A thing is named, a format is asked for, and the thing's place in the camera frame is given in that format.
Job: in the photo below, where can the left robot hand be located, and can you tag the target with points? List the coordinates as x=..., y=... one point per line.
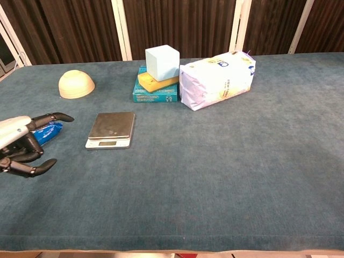
x=16, y=131

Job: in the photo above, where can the light blue cube box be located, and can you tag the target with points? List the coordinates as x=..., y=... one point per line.
x=162, y=61

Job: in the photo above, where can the blue cookie packet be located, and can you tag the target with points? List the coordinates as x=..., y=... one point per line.
x=47, y=133

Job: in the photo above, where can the white tissue pack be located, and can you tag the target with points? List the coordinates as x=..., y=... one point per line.
x=215, y=80

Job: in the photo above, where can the teal flat carton box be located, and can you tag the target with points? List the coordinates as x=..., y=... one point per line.
x=154, y=95

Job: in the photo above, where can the white frame post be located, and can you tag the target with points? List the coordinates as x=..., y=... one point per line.
x=240, y=25
x=300, y=27
x=13, y=35
x=121, y=29

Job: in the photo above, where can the teal table cloth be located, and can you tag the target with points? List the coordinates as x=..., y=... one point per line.
x=188, y=166

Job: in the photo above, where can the silver kitchen scale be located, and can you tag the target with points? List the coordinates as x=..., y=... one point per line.
x=111, y=129

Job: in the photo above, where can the cream upturned bowl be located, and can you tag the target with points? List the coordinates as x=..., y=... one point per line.
x=76, y=84

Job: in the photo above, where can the yellow sponge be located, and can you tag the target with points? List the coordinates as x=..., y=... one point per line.
x=153, y=82

